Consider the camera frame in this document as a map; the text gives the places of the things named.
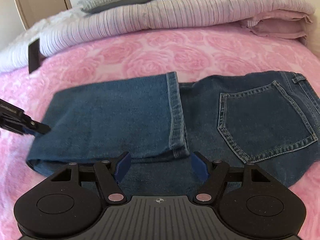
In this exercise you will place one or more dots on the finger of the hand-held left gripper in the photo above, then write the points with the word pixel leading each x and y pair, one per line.
pixel 37 127

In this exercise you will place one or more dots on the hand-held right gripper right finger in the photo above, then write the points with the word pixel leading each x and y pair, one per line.
pixel 198 166

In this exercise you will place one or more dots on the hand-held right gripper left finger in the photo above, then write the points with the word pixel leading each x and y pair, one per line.
pixel 123 166

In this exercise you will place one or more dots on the blue jeans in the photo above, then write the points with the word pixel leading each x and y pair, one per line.
pixel 112 112

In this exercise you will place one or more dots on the black phone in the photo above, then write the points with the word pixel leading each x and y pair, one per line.
pixel 34 57

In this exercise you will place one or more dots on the pink floral blanket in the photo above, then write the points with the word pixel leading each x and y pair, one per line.
pixel 125 55

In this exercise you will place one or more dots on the brown wooden door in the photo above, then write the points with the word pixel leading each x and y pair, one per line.
pixel 37 0

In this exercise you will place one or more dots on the striped light quilt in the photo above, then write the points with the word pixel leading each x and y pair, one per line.
pixel 150 15

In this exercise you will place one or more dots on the folded pink quilt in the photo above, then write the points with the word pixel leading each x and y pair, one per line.
pixel 275 26

